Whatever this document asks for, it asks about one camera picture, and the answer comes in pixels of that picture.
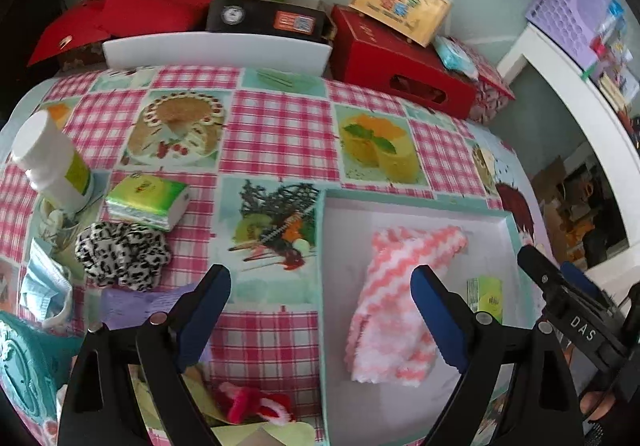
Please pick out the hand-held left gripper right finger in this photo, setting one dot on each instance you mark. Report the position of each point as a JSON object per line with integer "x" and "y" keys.
{"x": 440, "y": 321}

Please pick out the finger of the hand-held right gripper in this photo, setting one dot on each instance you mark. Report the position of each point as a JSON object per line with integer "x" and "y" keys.
{"x": 577, "y": 278}
{"x": 537, "y": 268}

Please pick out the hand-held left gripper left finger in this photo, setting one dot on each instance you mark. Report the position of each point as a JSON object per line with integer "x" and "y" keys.
{"x": 200, "y": 321}

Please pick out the small green tissue pack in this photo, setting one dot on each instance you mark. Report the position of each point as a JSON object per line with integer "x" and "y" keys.
{"x": 487, "y": 293}

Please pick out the pink white striped towel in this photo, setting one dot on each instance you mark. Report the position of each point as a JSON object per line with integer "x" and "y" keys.
{"x": 395, "y": 266}

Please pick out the leopard print scrunchie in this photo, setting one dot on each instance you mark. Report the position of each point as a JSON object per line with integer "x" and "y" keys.
{"x": 120, "y": 251}

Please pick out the teal shallow box tray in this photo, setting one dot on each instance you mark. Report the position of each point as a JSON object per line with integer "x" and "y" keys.
{"x": 345, "y": 236}

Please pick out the light green cloth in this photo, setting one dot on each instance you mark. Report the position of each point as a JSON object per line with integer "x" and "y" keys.
{"x": 290, "y": 436}

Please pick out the blue face mask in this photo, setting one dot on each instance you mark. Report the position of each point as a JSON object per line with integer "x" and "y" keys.
{"x": 42, "y": 281}

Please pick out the person's right hand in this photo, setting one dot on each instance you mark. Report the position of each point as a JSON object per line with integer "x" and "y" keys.
{"x": 596, "y": 405}

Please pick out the brown cardboard box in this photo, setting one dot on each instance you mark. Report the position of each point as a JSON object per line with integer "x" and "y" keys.
{"x": 550, "y": 206}

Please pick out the purple plastic packet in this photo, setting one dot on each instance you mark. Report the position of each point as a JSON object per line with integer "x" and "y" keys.
{"x": 130, "y": 306}

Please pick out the large green tissue pack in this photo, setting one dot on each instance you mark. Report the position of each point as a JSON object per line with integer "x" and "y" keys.
{"x": 145, "y": 196}

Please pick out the clear glass dish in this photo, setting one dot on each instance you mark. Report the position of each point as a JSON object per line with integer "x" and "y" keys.
{"x": 55, "y": 226}

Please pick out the red patterned box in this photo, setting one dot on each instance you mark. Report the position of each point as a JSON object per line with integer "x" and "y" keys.
{"x": 487, "y": 96}

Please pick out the teal tissue pack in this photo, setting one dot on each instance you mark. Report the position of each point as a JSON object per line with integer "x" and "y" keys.
{"x": 25, "y": 366}

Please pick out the white shelf unit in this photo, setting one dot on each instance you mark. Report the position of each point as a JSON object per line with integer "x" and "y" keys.
{"x": 565, "y": 76}

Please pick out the pink checked printed tablecloth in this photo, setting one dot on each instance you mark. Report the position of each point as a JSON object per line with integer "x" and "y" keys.
{"x": 280, "y": 126}

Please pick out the blue wet wipes pack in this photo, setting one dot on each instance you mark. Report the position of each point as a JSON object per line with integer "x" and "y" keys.
{"x": 455, "y": 56}

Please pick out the white plastic bottle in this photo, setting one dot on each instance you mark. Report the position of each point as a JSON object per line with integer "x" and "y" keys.
{"x": 45, "y": 151}

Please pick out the purple plastic basket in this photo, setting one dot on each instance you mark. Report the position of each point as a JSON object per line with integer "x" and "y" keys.
{"x": 560, "y": 11}

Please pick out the white chair back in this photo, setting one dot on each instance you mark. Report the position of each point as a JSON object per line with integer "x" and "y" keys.
{"x": 215, "y": 53}

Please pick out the black box with gauge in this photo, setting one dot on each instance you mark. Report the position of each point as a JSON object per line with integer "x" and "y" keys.
{"x": 260, "y": 18}

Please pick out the flat red box lid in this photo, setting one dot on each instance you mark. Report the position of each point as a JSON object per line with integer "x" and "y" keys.
{"x": 65, "y": 33}

